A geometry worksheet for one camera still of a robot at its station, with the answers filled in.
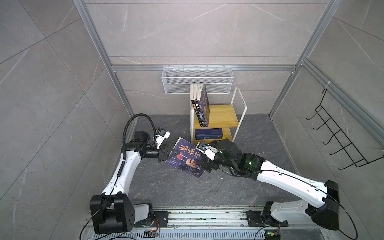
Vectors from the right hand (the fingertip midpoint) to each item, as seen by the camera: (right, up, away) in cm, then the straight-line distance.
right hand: (203, 150), depth 72 cm
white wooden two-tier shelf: (+12, +18, +20) cm, 30 cm away
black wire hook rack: (+65, +4, -5) cm, 65 cm away
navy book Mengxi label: (+5, +7, +26) cm, 28 cm away
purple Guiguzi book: (-7, -5, +1) cm, 8 cm away
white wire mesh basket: (-16, +44, +28) cm, 55 cm away
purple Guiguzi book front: (+2, +24, +13) cm, 28 cm away
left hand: (-13, 0, +1) cm, 13 cm away
